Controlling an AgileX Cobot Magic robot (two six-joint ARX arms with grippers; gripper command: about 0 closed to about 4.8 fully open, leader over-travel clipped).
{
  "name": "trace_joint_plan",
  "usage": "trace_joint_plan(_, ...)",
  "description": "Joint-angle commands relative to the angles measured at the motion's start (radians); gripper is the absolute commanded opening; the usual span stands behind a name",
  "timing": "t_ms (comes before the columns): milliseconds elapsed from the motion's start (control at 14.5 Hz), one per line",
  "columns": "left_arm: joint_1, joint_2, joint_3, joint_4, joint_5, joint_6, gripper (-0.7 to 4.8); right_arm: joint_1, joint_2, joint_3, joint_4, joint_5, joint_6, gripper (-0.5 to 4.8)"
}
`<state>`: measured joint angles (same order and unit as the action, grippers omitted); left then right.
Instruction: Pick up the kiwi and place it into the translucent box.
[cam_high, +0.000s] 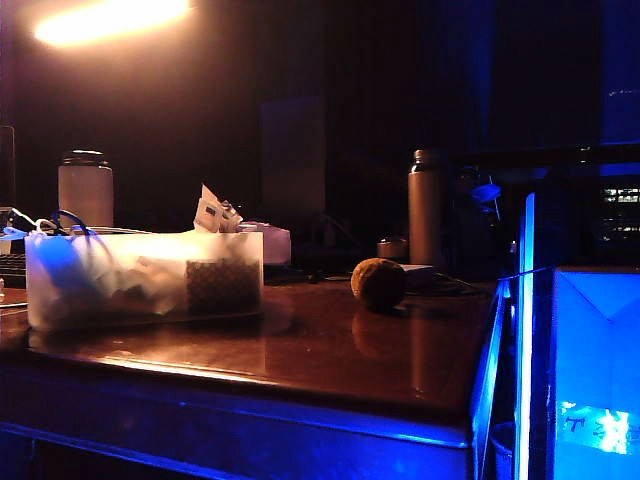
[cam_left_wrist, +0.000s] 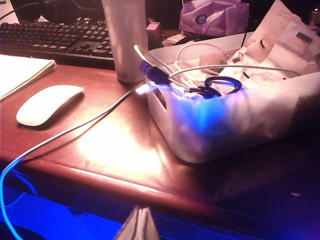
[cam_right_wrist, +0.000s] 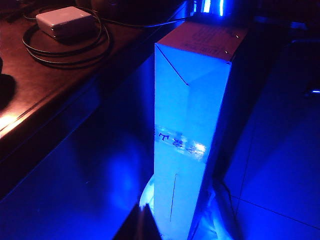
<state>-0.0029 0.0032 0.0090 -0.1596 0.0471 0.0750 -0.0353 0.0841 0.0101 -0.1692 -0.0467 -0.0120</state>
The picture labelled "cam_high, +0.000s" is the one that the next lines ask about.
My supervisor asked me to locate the brown fuzzy kiwi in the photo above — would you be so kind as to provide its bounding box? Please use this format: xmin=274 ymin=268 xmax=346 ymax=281
xmin=351 ymin=257 xmax=407 ymax=312

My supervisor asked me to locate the translucent plastic box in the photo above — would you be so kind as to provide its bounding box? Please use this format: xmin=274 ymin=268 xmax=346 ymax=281
xmin=24 ymin=230 xmax=265 ymax=331

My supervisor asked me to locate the white cardboard box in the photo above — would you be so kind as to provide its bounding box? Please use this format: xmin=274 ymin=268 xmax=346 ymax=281
xmin=552 ymin=267 xmax=640 ymax=480

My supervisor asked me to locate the small round metal tin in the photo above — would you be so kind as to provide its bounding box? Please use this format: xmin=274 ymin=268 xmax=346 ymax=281
xmin=376 ymin=237 xmax=409 ymax=262

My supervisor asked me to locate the dark patterned pouch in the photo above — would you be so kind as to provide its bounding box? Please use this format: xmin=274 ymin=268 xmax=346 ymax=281
xmin=185 ymin=258 xmax=261 ymax=314

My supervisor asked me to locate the grey metal bottle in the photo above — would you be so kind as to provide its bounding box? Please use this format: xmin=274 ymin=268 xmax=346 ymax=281
xmin=407 ymin=148 xmax=448 ymax=269

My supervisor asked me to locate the white packet with blue label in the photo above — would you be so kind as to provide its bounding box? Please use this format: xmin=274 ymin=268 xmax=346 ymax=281
xmin=193 ymin=183 xmax=225 ymax=234

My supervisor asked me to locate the clear acrylic panel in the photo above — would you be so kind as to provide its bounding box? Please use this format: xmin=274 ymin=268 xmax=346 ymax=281
xmin=472 ymin=192 xmax=555 ymax=480

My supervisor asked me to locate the white bottle with dark lid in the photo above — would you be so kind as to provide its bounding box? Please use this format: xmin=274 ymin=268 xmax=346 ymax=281
xmin=57 ymin=148 xmax=115 ymax=229

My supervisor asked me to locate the black keyboard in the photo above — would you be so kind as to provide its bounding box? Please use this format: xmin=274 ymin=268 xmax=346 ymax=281
xmin=0 ymin=252 xmax=27 ymax=290

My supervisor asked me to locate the blue cable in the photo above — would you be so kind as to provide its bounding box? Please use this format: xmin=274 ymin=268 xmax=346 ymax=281
xmin=49 ymin=209 xmax=104 ymax=240

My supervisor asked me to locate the white cable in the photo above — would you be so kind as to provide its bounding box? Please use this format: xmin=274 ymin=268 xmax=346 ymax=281
xmin=0 ymin=206 xmax=57 ymax=237

